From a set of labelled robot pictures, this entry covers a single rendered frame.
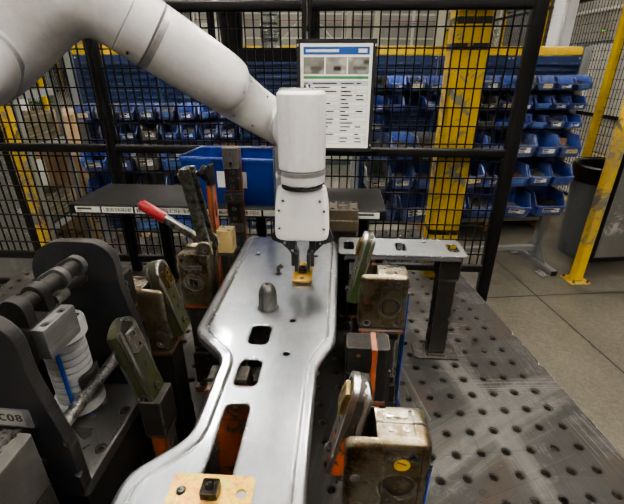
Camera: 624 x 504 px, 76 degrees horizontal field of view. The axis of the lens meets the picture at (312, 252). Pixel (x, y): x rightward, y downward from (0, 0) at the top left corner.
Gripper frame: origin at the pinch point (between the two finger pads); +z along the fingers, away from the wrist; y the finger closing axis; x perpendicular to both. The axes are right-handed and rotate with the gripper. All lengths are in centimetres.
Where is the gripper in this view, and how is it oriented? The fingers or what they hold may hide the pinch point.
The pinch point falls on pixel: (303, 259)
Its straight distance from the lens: 80.2
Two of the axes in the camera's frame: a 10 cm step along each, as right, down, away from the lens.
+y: 10.0, 0.3, -0.6
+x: 0.7, -4.2, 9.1
